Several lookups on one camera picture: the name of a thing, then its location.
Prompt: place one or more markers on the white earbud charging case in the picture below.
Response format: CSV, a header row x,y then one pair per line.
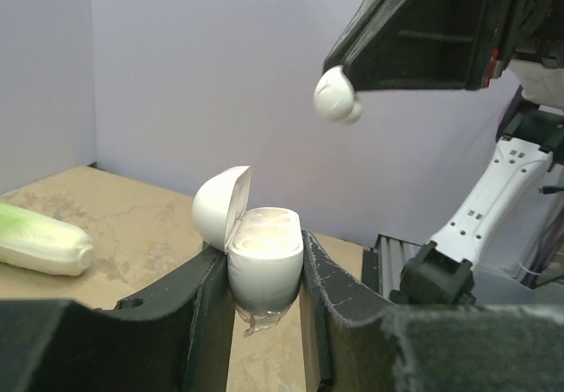
x,y
263,246

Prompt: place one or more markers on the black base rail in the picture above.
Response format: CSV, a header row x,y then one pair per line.
x,y
382,264

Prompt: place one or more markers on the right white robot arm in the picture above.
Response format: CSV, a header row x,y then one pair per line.
x,y
529,143

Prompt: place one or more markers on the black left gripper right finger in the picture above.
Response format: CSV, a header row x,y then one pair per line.
x,y
355,340

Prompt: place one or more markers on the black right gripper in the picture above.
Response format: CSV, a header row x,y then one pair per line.
x,y
445,44

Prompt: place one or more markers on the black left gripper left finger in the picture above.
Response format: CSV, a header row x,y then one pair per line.
x,y
172,335

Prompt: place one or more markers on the green white napa cabbage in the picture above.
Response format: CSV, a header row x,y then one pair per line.
x,y
33,241

